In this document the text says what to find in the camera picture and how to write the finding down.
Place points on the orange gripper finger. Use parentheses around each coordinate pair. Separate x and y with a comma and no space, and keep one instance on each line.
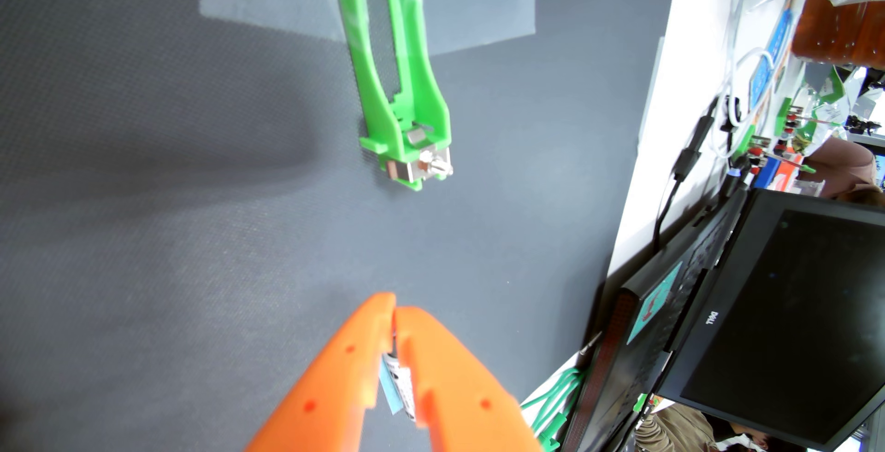
(325,397)
(463,397)

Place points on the white cylindrical battery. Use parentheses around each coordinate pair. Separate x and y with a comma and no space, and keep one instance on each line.
(406,386)

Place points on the green battery holder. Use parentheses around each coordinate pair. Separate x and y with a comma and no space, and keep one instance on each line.
(413,44)

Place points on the light blue tape piece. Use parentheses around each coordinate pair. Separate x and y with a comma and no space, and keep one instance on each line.
(391,393)

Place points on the person in tan jacket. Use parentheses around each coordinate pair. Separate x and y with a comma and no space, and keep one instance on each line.
(677,431)

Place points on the dark grey mat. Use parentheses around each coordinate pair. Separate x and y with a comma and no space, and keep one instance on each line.
(138,231)

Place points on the black Dell laptop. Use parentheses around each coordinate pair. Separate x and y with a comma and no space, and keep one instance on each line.
(795,327)

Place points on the green red electronics clutter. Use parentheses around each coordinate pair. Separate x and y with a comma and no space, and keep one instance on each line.
(788,120)

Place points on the blue box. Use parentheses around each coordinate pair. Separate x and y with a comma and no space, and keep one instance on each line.
(764,75)

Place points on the person in mauve clothing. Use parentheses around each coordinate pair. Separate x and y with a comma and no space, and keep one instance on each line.
(843,162)

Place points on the brown wooden object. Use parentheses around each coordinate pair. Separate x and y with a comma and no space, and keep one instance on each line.
(836,30)

